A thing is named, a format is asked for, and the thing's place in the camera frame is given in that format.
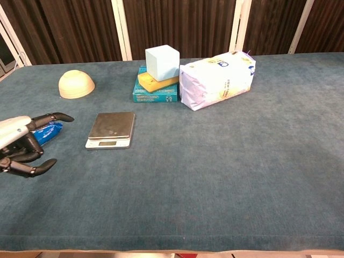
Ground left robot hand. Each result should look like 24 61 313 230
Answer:
0 112 75 178

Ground light blue cube box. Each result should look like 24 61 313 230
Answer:
145 45 181 82

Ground blue cookie packet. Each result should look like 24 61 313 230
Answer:
31 121 64 147

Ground white tissue pack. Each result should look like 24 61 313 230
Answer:
179 51 257 112

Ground teal flat carton box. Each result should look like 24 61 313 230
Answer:
132 67 179 103

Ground white frame post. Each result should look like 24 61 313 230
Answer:
288 0 315 54
228 0 253 54
0 5 32 67
111 0 133 61

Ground teal table cloth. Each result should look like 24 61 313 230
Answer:
0 52 344 253

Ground silver kitchen scale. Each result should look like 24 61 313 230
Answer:
85 112 136 150

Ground cream upturned bowl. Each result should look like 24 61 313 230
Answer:
58 69 96 100

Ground yellow sponge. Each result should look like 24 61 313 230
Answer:
138 71 180 92

